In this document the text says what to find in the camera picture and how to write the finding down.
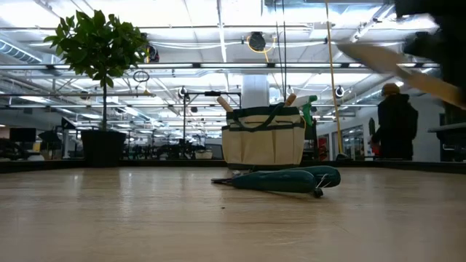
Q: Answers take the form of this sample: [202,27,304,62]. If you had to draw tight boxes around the right arm's black gripper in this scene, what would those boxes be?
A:
[402,14,466,90]

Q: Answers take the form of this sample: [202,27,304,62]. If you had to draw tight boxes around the wide trowel wooden handle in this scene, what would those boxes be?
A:
[336,42,466,111]

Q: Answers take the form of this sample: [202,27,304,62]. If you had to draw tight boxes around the green spray bottle white nozzle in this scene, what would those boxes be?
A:
[291,95,319,127]

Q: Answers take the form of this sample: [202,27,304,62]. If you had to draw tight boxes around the hand cultivator wooden handle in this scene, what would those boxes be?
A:
[216,95,234,113]

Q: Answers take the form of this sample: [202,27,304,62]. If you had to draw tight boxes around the beige green gardening bag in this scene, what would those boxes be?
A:
[221,103,307,171]

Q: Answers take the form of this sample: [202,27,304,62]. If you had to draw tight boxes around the person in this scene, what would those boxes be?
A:
[369,82,419,162]

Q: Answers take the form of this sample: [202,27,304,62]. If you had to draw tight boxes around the black cabinet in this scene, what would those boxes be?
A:
[304,116,318,162]

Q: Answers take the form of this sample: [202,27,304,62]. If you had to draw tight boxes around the white pillar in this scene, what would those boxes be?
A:
[242,74,271,108]

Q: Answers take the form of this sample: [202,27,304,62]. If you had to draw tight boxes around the green potted plant black pot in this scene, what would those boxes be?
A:
[43,9,150,168]

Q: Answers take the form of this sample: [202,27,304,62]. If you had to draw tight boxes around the black background monitor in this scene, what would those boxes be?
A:
[9,127,37,143]

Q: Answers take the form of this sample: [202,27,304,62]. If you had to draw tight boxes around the yellow hanging cable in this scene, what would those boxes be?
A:
[324,0,350,162]

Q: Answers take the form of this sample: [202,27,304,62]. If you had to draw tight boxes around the black hanging cable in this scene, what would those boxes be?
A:
[275,0,289,103]

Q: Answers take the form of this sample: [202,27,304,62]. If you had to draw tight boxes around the black ceiling cord reel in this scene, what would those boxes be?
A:
[248,31,267,52]

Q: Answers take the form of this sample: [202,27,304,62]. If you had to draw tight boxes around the pruning shears green handles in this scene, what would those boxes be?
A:
[210,165,342,199]

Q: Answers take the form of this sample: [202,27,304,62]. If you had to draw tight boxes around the black background rig frame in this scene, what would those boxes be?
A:
[181,90,243,147]

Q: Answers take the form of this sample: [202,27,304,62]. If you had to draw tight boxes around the black aluminium table frame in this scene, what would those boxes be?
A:
[0,159,466,175]

